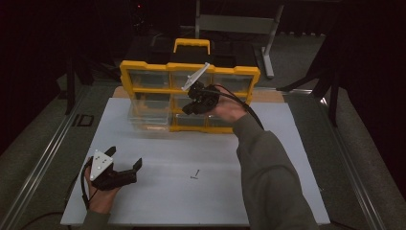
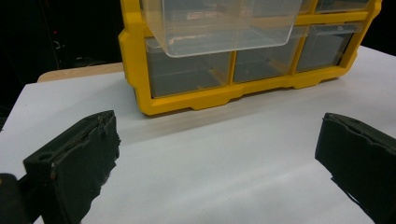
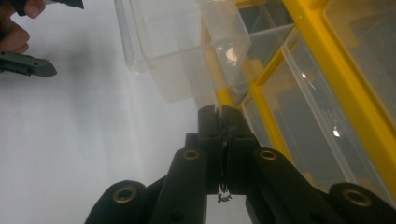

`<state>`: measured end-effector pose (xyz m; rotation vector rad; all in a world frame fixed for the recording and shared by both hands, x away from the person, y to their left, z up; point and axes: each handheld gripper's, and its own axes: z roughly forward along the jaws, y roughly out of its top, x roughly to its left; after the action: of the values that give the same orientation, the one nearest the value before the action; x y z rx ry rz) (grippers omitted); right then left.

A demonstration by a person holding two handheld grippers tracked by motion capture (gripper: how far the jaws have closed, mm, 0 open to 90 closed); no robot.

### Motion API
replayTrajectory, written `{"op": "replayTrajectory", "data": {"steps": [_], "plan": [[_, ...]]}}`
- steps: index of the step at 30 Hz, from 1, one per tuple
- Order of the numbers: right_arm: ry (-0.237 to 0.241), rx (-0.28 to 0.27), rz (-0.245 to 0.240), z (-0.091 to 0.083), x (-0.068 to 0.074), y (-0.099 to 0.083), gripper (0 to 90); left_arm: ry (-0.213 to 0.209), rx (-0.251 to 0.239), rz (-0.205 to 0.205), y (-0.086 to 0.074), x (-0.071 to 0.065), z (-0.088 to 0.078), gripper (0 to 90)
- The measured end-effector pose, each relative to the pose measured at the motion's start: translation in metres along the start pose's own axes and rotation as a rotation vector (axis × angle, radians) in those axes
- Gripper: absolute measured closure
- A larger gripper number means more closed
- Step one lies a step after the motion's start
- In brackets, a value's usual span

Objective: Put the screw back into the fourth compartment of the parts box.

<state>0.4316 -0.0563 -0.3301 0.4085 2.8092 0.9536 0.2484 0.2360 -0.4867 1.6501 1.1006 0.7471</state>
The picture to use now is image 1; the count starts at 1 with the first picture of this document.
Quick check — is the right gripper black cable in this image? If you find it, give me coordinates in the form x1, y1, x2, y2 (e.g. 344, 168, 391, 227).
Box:
213, 83, 265, 131

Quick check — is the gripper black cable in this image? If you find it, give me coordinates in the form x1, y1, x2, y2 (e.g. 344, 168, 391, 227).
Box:
79, 156, 94, 211
213, 83, 265, 131

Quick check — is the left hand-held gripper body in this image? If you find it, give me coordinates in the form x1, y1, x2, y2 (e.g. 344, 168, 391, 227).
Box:
89, 149, 139, 192

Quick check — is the set of clear cabinet drawers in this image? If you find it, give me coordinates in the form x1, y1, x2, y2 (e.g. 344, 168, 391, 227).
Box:
128, 70, 253, 127

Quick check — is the yellow plastic drawer cabinet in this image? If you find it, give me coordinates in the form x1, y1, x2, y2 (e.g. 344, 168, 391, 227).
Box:
119, 37, 261, 134

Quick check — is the person's left hand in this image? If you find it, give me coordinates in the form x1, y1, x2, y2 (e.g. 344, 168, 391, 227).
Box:
84, 176, 122, 215

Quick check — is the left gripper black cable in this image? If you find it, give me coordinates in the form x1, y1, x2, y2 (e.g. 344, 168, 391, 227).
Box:
79, 156, 94, 211

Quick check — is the clear plastic screw drawer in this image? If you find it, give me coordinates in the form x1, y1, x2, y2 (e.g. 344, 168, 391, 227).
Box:
127, 92, 171, 132

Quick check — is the person's right hand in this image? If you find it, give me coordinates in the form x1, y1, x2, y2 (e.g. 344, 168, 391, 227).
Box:
205, 83, 249, 125

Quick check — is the grey metal desk frame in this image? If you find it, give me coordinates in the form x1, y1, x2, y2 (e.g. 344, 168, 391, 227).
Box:
193, 0, 285, 80

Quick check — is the aluminium floor rail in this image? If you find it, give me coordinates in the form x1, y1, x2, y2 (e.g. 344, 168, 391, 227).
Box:
319, 95, 388, 230
0, 85, 85, 230

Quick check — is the black metal stand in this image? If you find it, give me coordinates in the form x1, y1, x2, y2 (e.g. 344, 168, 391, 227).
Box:
276, 54, 340, 127
62, 47, 121, 116

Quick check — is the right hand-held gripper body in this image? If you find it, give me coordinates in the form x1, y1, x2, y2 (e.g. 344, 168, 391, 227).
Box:
180, 61, 221, 113

